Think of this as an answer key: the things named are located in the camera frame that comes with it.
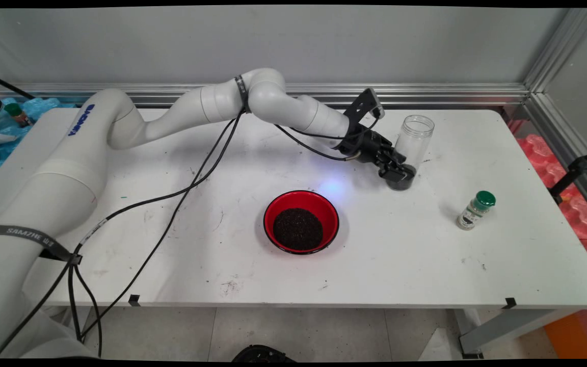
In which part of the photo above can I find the clear plastic jar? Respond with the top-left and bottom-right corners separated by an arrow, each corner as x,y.
386,115 -> 435,192

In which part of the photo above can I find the red bowl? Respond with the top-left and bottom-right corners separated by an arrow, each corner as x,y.
263,190 -> 340,255

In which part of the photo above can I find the small black strap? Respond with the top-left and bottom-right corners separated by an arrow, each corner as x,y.
235,75 -> 251,114

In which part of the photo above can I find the red plastic wrap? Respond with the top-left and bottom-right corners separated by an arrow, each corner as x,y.
508,120 -> 587,278

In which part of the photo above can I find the small bottle with green cap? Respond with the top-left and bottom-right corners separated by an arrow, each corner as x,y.
4,102 -> 33,128

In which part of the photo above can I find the thick black power cable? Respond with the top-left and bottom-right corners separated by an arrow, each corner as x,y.
0,70 -> 35,100

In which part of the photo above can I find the black seeds heap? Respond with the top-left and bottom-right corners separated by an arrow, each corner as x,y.
273,207 -> 324,251

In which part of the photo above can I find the aluminium frame post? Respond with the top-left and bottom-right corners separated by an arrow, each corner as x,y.
523,8 -> 587,93

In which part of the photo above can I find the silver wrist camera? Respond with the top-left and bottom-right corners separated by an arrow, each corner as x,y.
367,88 -> 386,119

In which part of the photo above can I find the black cable with white label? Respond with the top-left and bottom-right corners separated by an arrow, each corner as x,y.
0,110 -> 363,357

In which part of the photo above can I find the grey table leg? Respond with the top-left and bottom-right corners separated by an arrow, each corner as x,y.
454,307 -> 579,359

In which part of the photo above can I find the black camera bracket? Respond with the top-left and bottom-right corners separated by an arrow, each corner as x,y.
342,89 -> 378,148

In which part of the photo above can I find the black strap with white print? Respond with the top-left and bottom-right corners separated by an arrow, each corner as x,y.
0,224 -> 83,266

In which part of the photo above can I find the black tripod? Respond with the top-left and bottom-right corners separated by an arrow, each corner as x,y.
548,139 -> 587,204

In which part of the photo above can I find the spice bottle with green lid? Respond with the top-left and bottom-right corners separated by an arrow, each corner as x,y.
457,191 -> 496,231

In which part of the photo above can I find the black round floor object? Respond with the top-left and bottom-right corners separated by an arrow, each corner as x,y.
232,345 -> 297,362

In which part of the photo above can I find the orange sheet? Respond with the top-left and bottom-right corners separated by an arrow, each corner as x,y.
543,306 -> 587,359

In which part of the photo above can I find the aluminium frame rail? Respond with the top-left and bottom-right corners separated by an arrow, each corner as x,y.
523,92 -> 587,225
0,83 -> 528,109

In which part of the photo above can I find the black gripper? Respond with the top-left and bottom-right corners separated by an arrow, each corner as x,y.
337,122 -> 412,184

